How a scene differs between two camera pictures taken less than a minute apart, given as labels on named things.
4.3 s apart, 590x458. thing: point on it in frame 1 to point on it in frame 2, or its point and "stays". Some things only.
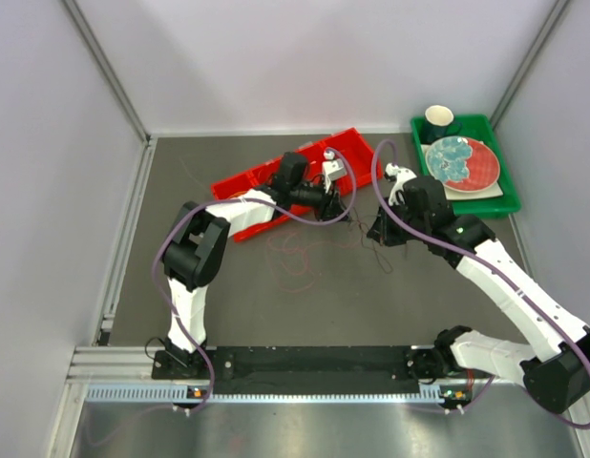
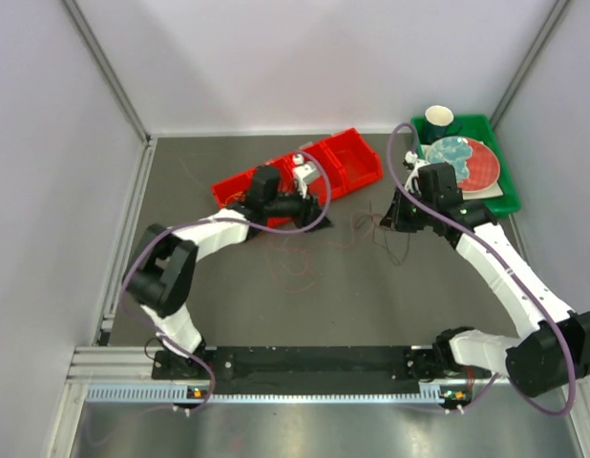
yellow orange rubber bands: x=238 y=194 stays
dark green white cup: x=438 y=124 stays
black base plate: x=319 y=368 stays
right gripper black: x=381 y=231 to x=394 y=218
